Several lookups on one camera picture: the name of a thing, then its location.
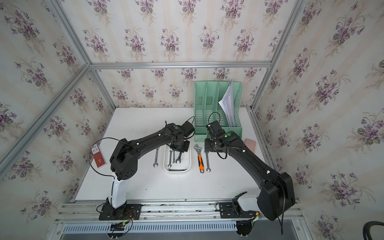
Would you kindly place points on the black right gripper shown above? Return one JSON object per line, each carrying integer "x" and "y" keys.
{"x": 206, "y": 147}

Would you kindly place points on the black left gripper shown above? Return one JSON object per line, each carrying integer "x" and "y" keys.
{"x": 185, "y": 150}

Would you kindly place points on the white plastic storage tray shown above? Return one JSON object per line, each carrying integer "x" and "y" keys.
{"x": 185, "y": 164}

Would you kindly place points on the thin silver wrench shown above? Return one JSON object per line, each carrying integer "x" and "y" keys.
{"x": 170, "y": 158}

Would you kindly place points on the orange handled adjustable wrench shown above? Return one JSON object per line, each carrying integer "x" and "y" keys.
{"x": 200, "y": 160}

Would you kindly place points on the silver end wrench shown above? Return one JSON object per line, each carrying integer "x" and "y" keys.
{"x": 208, "y": 169}

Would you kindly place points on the small silver wrench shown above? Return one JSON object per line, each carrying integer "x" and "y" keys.
{"x": 155, "y": 164}

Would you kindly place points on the large silver combination wrench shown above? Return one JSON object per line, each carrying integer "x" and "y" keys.
{"x": 178, "y": 160}

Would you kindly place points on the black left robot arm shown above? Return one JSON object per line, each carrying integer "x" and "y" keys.
{"x": 124, "y": 160}

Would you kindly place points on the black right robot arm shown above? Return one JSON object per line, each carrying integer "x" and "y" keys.
{"x": 277, "y": 190}

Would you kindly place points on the red white card box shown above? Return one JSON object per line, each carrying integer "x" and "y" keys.
{"x": 98, "y": 156}

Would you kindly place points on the pink sponge pad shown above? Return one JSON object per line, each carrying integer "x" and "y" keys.
{"x": 251, "y": 145}

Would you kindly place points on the white papers in organizer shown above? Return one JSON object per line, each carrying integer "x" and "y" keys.
{"x": 227, "y": 104}

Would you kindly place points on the green desk file organizer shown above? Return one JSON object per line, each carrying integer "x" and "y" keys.
{"x": 207, "y": 108}

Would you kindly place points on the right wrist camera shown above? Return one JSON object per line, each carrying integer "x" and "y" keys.
{"x": 215, "y": 130}

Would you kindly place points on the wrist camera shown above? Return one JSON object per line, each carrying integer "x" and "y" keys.
{"x": 188, "y": 130}
{"x": 215, "y": 130}

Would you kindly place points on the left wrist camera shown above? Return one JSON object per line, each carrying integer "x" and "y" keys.
{"x": 188, "y": 130}

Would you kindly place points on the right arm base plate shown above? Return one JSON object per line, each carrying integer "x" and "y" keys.
{"x": 230, "y": 210}

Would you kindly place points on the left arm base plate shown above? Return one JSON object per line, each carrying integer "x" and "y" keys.
{"x": 125, "y": 212}

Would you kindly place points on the aluminium rail frame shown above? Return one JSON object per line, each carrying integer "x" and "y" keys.
{"x": 155, "y": 217}

